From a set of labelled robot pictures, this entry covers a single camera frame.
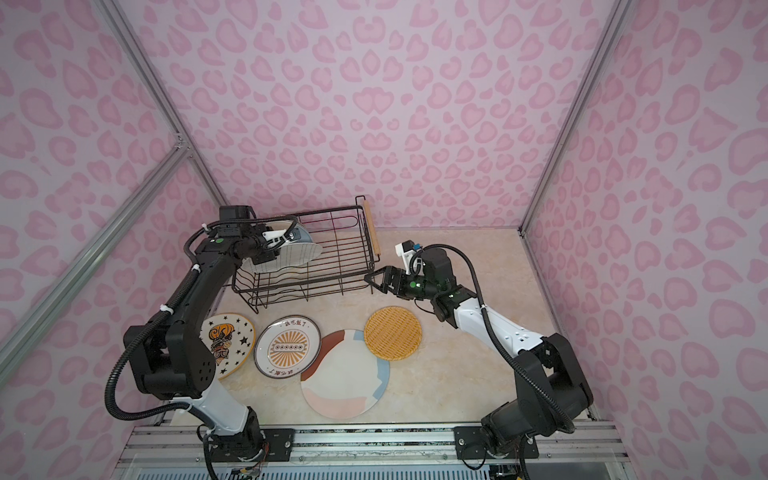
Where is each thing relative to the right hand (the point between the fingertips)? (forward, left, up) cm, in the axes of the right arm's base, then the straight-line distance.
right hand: (376, 280), depth 76 cm
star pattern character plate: (-8, +43, -19) cm, 48 cm away
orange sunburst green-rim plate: (-8, +28, -23) cm, 37 cm away
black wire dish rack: (+28, +13, -21) cm, 37 cm away
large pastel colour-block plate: (-18, +8, -24) cm, 31 cm away
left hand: (+17, +32, +1) cm, 36 cm away
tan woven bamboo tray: (-3, -4, -24) cm, 24 cm away
